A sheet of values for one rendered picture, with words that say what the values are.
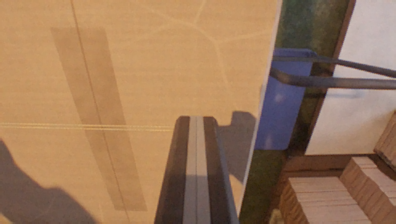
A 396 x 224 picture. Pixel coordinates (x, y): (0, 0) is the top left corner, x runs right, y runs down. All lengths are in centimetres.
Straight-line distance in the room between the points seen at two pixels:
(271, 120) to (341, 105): 53
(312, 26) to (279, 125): 65
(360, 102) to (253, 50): 158
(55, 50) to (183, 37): 12
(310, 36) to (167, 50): 133
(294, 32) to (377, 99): 79
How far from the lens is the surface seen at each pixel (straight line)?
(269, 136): 145
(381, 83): 60
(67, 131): 26
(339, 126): 177
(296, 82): 49
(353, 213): 196
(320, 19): 148
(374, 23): 156
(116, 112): 22
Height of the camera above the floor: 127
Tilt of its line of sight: 60 degrees down
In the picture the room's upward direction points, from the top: 180 degrees clockwise
